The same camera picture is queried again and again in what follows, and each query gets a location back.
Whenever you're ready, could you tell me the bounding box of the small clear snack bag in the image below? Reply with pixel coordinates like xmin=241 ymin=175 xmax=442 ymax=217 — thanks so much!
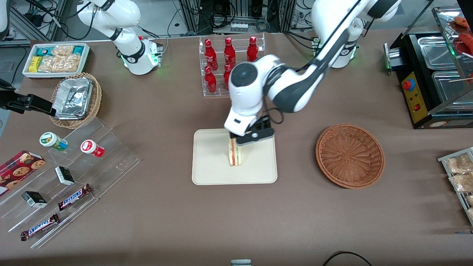
xmin=51 ymin=45 xmax=75 ymax=57

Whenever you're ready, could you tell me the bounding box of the white rectangular snack bin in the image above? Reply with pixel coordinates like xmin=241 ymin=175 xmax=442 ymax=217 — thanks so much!
xmin=22 ymin=42 xmax=91 ymax=79

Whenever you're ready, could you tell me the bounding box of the clear acrylic stepped display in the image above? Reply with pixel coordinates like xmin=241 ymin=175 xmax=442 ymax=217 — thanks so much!
xmin=0 ymin=116 xmax=141 ymax=249

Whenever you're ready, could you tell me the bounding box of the steel warmer pan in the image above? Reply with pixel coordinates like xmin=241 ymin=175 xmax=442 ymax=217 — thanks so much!
xmin=418 ymin=36 xmax=459 ymax=71
xmin=432 ymin=70 xmax=473 ymax=103

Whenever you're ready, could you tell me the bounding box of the red lidded cup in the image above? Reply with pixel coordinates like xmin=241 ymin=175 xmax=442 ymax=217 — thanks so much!
xmin=81 ymin=140 xmax=105 ymax=158

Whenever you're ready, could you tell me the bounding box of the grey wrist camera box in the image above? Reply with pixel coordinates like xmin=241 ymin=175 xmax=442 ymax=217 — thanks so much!
xmin=236 ymin=115 xmax=276 ymax=146

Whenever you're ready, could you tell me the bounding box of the green lidded cup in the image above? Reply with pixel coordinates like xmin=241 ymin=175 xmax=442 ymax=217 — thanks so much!
xmin=40 ymin=132 xmax=68 ymax=151

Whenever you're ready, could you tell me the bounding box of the black floor cable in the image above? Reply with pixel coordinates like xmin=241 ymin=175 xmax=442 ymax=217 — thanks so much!
xmin=323 ymin=251 xmax=373 ymax=266

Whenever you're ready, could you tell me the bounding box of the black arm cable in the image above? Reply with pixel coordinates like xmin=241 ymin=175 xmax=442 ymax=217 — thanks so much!
xmin=263 ymin=105 xmax=284 ymax=125

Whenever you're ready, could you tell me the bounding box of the clear acrylic bottle rack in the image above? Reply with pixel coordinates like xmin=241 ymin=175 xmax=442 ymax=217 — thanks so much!
xmin=199 ymin=33 xmax=266 ymax=97

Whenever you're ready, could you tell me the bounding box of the large clear snack bag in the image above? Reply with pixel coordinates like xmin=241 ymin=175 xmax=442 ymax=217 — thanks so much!
xmin=38 ymin=55 xmax=81 ymax=73

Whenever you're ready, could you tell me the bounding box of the cream rectangular tray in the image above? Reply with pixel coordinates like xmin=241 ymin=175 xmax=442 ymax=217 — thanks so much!
xmin=191 ymin=127 xmax=278 ymax=185

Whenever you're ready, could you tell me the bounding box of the clear bag of nuts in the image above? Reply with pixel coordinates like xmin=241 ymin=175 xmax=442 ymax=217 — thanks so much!
xmin=445 ymin=154 xmax=473 ymax=174
xmin=449 ymin=174 xmax=473 ymax=192

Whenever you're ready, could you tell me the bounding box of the grey wire rack tray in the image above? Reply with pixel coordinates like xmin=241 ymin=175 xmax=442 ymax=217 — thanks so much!
xmin=438 ymin=147 xmax=473 ymax=226

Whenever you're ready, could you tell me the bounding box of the glass display case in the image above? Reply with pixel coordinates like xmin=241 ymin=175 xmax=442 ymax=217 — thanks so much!
xmin=431 ymin=6 xmax=473 ymax=115

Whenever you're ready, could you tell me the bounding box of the triangular sandwich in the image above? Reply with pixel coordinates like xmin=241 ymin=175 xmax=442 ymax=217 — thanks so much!
xmin=227 ymin=139 xmax=244 ymax=167

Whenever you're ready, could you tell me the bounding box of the round brown wicker basket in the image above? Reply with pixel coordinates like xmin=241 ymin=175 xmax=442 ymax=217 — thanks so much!
xmin=315 ymin=123 xmax=385 ymax=190

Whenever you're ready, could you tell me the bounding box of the red cookie box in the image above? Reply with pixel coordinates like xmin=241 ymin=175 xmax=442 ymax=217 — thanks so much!
xmin=0 ymin=150 xmax=45 ymax=196

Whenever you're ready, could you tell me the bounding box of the light wicker basket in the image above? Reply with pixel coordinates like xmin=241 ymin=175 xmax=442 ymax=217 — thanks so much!
xmin=49 ymin=72 xmax=102 ymax=129

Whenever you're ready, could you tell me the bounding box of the snickers bar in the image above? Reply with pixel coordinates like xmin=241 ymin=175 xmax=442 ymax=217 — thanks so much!
xmin=57 ymin=184 xmax=93 ymax=211
xmin=20 ymin=213 xmax=60 ymax=241

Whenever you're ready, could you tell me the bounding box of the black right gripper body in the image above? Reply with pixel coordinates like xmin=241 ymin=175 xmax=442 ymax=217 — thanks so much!
xmin=0 ymin=91 xmax=28 ymax=113

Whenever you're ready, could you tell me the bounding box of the small dark carton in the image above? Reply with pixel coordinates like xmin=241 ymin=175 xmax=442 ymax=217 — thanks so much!
xmin=21 ymin=191 xmax=48 ymax=208
xmin=55 ymin=166 xmax=75 ymax=186

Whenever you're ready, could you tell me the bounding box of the silver foil tray stack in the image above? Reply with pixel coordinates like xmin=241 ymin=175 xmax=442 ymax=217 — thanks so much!
xmin=52 ymin=77 xmax=93 ymax=120

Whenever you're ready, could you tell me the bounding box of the black food warmer machine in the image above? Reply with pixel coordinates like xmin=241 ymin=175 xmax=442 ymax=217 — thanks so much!
xmin=384 ymin=31 xmax=473 ymax=130

